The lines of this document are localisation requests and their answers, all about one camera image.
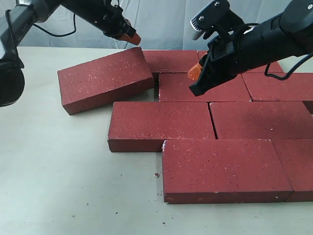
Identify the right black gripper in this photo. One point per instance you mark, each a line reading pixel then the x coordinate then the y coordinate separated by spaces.
pixel 225 60

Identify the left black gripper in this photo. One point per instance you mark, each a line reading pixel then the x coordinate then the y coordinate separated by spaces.
pixel 110 20

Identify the long red brick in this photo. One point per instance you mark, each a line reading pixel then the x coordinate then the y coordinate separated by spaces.
pixel 176 87

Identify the red brick back row left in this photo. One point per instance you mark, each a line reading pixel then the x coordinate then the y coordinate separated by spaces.
pixel 171 61

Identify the red brick back row right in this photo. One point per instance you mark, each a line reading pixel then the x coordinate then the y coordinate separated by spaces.
pixel 274 67

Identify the red brick third row right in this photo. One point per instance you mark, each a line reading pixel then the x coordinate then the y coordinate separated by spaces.
pixel 262 120

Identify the red brick second row right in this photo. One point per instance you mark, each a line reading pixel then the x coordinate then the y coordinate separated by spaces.
pixel 298 87

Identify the large red brick front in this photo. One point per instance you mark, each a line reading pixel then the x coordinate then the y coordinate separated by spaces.
pixel 223 171

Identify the red brick front right edge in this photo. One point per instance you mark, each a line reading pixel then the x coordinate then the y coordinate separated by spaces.
pixel 296 156

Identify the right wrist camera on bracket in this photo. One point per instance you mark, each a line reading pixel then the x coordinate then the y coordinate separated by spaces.
pixel 215 17

